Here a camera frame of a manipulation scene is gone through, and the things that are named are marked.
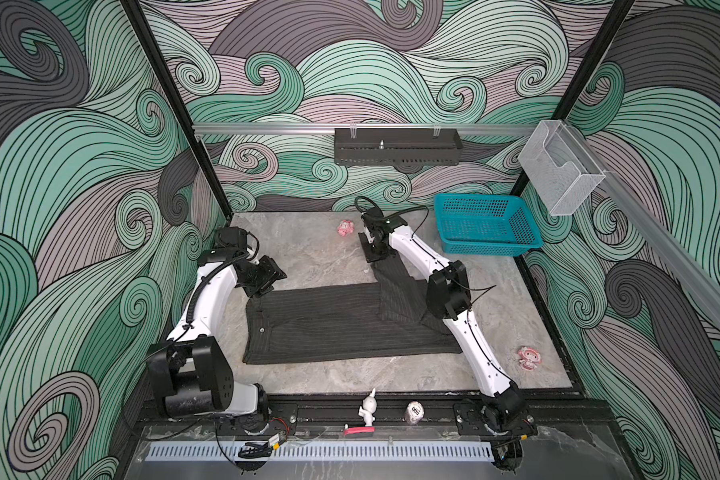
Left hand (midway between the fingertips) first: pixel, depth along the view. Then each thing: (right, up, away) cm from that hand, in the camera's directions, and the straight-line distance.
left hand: (281, 276), depth 83 cm
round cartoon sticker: (+69, -23, -2) cm, 73 cm away
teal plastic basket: (+74, +16, +35) cm, 83 cm away
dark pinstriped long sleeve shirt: (+18, -15, +7) cm, 25 cm away
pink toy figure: (+18, +15, +29) cm, 37 cm away
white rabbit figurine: (+24, -32, -10) cm, 41 cm away
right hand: (+27, +5, +22) cm, 35 cm away
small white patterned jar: (+35, -31, -13) cm, 49 cm away
